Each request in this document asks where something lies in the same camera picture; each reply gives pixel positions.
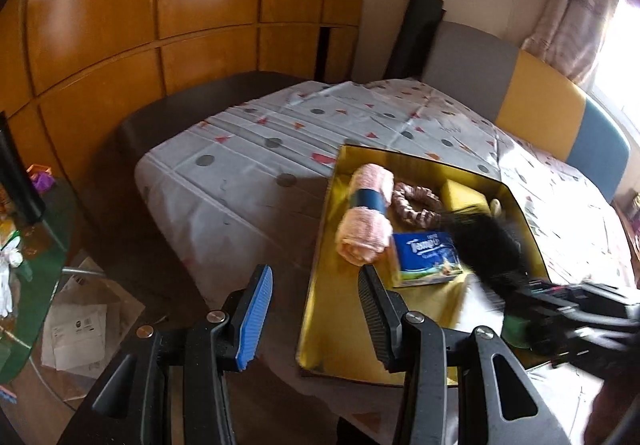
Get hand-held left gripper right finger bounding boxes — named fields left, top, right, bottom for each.
left=357, top=264, right=571, bottom=445

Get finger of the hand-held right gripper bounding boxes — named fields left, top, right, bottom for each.
left=505, top=281, right=576, bottom=313

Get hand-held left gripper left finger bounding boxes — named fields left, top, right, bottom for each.
left=57, top=264, right=274, bottom=445

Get gold box with maroon sides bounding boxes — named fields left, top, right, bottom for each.
left=296, top=142, right=551, bottom=386

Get white foam block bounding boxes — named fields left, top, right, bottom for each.
left=460, top=272, right=506, bottom=326

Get blue tissue pack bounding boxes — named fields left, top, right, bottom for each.
left=391, top=230, right=466, bottom=288

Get black fluffy item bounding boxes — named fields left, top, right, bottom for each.
left=440, top=208, right=533, bottom=298

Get pink towel roll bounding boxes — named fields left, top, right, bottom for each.
left=334, top=164, right=396, bottom=268

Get brown pink scrunchie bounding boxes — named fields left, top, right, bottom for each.
left=391, top=182, right=442, bottom=228

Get yellow sponge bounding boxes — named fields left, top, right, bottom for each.
left=440, top=178, right=491, bottom=216

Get person's right forearm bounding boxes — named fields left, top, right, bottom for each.
left=585, top=365, right=640, bottom=445

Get green soft item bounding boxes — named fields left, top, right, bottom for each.
left=501, top=312, right=533, bottom=348

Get bed with printed sheet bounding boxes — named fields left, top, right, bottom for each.
left=134, top=78, right=638, bottom=445

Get white paper sheet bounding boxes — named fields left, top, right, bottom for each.
left=41, top=303, right=108, bottom=372

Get grey yellow blue headboard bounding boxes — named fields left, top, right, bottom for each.
left=422, top=20, right=631, bottom=203

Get glass table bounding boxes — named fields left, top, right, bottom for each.
left=0, top=175, right=108, bottom=386

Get window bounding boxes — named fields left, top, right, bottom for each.
left=587, top=0, right=640, bottom=136

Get white flower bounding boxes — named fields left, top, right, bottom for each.
left=0, top=235, right=26, bottom=318

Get purple toy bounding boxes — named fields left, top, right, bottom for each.
left=26, top=164, right=55, bottom=193

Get pale curtain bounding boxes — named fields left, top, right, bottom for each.
left=520, top=0, right=621, bottom=86

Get black rolled mat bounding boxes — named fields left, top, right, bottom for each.
left=384, top=0, right=446, bottom=80

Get wooden wardrobe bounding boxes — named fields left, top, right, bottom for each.
left=0, top=0, right=373, bottom=186

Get dark bed frame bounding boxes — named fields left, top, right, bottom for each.
left=90, top=70, right=311, bottom=186

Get black chair frame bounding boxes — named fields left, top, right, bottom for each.
left=0, top=111, right=47, bottom=226

